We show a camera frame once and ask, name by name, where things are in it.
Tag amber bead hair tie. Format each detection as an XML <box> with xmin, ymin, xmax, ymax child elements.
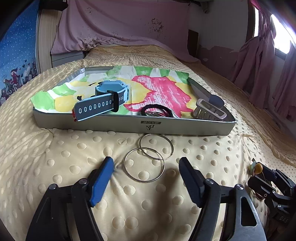
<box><xmin>247</xmin><ymin>158</ymin><xmax>265</xmax><ymax>176</ymax></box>

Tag grey bedside cabinet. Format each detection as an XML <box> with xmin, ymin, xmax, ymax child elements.
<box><xmin>51</xmin><ymin>51</ymin><xmax>85</xmax><ymax>67</ymax></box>

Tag pink wall sheet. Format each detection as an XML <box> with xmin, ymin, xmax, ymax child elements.
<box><xmin>51</xmin><ymin>1</ymin><xmax>197</xmax><ymax>62</ymax></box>

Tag colourful cartoon cloth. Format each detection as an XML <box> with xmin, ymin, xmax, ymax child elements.
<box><xmin>31</xmin><ymin>65</ymin><xmax>198</xmax><ymax>118</ymax></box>

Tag left pink window curtain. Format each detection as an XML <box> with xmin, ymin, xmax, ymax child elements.
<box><xmin>230</xmin><ymin>1</ymin><xmax>276</xmax><ymax>108</ymax></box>

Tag grey metal tray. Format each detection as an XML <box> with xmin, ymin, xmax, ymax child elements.
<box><xmin>33</xmin><ymin>66</ymin><xmax>236</xmax><ymax>136</ymax></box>

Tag cream dotted bed blanket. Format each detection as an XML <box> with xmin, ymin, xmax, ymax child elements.
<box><xmin>1</xmin><ymin>45</ymin><xmax>295</xmax><ymax>240</ymax></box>

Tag silver rectangular hair claw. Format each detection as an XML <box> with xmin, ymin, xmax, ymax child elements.
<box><xmin>192</xmin><ymin>98</ymin><xmax>227</xmax><ymax>121</ymax></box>

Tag black round hair band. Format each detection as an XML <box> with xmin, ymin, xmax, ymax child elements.
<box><xmin>140</xmin><ymin>104</ymin><xmax>174</xmax><ymax>118</ymax></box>

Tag wooden headboard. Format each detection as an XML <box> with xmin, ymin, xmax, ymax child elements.
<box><xmin>36</xmin><ymin>9</ymin><xmax>62</xmax><ymax>73</ymax></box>

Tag right pink window curtain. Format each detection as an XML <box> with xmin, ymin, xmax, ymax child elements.
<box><xmin>273</xmin><ymin>44</ymin><xmax>296</xmax><ymax>121</ymax></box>

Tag large silver hoop pair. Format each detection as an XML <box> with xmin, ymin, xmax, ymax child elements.
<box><xmin>122</xmin><ymin>133</ymin><xmax>175</xmax><ymax>183</ymax></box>

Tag pink window curtain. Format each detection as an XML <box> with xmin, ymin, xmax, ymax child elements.
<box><xmin>230</xmin><ymin>1</ymin><xmax>276</xmax><ymax>108</ymax></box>
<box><xmin>273</xmin><ymin>44</ymin><xmax>296</xmax><ymax>121</ymax></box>

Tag blue smart watch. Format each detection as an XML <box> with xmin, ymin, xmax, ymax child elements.
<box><xmin>72</xmin><ymin>80</ymin><xmax>130</xmax><ymax>121</ymax></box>

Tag blue cartoon wardrobe curtain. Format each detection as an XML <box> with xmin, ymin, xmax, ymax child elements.
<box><xmin>1</xmin><ymin>1</ymin><xmax>39</xmax><ymax>104</ymax></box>

